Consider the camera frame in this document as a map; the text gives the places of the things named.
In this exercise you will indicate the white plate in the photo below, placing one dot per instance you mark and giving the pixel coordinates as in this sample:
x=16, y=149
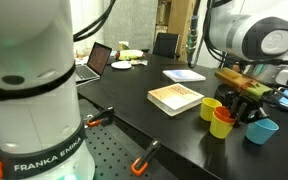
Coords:
x=121, y=65

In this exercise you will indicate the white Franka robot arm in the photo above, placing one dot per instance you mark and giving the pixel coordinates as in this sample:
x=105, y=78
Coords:
x=34, y=116

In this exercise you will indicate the wrist mounted camera bar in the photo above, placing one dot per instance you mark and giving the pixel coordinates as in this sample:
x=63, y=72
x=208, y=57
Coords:
x=244, y=83

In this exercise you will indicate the orange and white book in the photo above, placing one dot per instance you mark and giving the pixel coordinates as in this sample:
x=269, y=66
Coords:
x=172, y=98

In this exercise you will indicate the blue plastic cup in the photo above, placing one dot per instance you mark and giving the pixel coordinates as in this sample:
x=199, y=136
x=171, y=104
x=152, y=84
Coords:
x=260, y=133

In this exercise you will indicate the green yellow food bag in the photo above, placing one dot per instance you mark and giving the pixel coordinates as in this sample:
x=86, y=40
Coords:
x=130, y=54

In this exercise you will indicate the small pale box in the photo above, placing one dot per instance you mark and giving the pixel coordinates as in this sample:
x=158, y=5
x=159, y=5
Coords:
x=124, y=45

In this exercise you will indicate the white and blue book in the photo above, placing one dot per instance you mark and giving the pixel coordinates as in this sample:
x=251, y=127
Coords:
x=184, y=75

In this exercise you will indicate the wooden shelf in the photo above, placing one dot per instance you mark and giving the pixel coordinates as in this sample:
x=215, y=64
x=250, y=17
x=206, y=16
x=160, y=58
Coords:
x=177, y=20

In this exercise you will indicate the silver open laptop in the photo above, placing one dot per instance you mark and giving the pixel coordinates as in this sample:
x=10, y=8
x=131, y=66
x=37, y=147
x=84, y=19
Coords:
x=97, y=60

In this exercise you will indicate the yellow plastic cup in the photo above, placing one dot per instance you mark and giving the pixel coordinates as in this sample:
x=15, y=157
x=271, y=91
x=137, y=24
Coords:
x=209, y=111
x=219, y=130

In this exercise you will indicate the black office chair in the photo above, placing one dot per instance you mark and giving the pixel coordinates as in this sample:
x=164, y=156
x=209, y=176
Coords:
x=165, y=45

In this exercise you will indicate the black orange spring clamp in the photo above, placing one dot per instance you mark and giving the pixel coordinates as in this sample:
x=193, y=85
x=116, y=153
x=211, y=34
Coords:
x=100, y=117
x=145, y=158

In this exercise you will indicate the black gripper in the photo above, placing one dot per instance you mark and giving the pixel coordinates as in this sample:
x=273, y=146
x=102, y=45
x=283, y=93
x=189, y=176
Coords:
x=244, y=100

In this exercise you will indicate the orange plastic cup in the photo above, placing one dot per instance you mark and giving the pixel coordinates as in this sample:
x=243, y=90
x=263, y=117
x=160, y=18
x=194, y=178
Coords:
x=222, y=113

